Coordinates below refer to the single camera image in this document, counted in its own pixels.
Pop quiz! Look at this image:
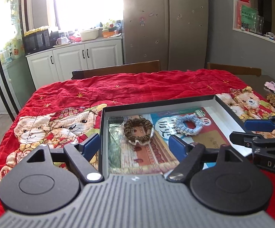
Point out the steel double door refrigerator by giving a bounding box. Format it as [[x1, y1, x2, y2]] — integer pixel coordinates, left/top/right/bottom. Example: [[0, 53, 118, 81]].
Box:
[[122, 0, 208, 71]]

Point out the brown crochet scrunchie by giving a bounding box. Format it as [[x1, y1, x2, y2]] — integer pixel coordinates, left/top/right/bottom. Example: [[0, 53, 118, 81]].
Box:
[[123, 118, 154, 146]]

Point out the printed booklet in box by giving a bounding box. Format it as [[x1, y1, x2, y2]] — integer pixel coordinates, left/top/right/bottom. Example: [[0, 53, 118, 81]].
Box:
[[108, 107, 229, 174]]

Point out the black shallow cardboard box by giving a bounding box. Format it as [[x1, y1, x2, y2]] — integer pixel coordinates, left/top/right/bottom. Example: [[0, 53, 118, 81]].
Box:
[[99, 94, 248, 177]]

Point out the cream plastic basin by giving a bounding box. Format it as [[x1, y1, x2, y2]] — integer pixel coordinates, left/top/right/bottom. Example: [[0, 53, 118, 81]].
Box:
[[80, 28, 99, 41]]

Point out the red green framed poster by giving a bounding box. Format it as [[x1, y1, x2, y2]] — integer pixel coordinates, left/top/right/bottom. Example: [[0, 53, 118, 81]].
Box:
[[236, 0, 258, 31]]

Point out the white mug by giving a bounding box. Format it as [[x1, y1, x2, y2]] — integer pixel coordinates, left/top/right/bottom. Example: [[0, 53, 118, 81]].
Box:
[[56, 36, 69, 45]]

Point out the white kitchen cabinet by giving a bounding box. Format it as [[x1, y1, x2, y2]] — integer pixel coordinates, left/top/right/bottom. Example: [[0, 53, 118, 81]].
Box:
[[26, 36, 124, 89]]

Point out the black microwave oven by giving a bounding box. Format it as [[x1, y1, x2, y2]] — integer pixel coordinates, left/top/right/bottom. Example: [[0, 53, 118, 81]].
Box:
[[23, 29, 51, 55]]

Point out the pink floral cloth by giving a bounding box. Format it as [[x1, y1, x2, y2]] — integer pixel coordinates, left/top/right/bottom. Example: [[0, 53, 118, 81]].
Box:
[[264, 81, 275, 92]]

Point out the blue crochet scrunchie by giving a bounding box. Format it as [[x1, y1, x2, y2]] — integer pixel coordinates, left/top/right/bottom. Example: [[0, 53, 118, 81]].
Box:
[[174, 114, 204, 136]]

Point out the orange bowl on counter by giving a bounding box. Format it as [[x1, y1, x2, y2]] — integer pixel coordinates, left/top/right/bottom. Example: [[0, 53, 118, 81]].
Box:
[[102, 30, 117, 38]]

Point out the white wall shelf unit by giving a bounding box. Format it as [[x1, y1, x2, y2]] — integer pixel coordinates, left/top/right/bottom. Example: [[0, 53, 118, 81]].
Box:
[[232, 0, 275, 51]]

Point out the red quilted bear blanket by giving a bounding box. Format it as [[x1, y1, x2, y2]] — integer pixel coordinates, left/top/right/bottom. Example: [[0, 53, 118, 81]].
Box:
[[0, 70, 275, 219]]

